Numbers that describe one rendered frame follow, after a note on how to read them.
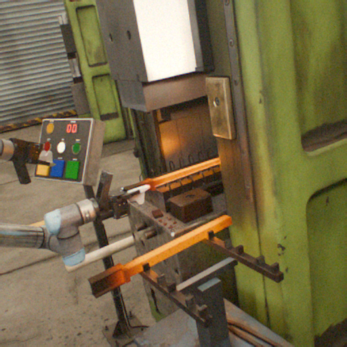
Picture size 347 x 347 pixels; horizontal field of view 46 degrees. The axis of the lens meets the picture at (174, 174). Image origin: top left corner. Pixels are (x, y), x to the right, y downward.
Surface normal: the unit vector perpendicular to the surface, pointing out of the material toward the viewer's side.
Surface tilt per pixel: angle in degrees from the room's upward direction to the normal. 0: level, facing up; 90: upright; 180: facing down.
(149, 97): 90
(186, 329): 0
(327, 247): 90
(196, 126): 90
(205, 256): 90
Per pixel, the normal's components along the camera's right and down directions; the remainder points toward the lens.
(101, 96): 0.25, 0.29
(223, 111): -0.85, 0.31
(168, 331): -0.17, -0.93
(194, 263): 0.49, 0.22
